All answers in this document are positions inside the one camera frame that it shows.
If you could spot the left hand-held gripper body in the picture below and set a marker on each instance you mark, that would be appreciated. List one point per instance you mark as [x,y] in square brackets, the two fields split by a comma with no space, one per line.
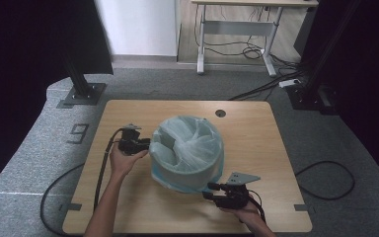
[130,144]

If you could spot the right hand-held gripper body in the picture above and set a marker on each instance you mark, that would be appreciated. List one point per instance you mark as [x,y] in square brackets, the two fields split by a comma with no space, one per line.
[233,197]

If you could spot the white bag with blue band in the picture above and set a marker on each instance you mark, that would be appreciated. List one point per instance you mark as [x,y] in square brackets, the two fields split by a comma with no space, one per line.
[187,144]

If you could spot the person's left hand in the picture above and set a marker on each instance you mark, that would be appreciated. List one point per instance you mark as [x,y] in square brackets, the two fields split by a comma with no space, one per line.
[121,163]

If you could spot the person's right hand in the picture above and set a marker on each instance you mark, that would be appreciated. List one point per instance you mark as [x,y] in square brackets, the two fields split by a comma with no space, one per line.
[250,215]

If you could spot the grey tape marker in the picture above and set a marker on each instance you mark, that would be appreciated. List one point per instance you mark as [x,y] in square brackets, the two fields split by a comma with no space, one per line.
[71,207]
[301,207]

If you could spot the black table grommet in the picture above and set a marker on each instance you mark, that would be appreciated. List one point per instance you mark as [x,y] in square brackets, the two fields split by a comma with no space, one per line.
[220,113]

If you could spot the black metal stand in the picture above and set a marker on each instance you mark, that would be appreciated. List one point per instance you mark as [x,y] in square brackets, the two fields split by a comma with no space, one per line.
[309,95]
[80,85]

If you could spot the white power strip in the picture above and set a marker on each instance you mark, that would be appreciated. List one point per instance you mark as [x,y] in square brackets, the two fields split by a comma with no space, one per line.
[289,83]

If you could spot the white desk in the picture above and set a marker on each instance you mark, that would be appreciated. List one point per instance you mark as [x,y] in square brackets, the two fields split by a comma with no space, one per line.
[237,28]

